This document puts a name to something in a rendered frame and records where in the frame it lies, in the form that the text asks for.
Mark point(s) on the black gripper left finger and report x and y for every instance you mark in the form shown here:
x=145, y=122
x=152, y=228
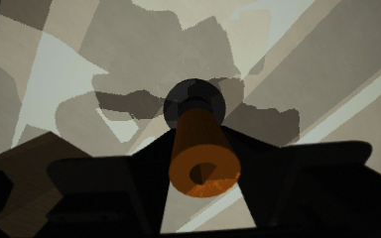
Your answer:
x=143, y=175

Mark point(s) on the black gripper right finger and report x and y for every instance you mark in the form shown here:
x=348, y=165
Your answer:
x=269, y=172

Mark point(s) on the orange knob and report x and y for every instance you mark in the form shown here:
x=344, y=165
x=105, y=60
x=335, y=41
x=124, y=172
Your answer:
x=203, y=164

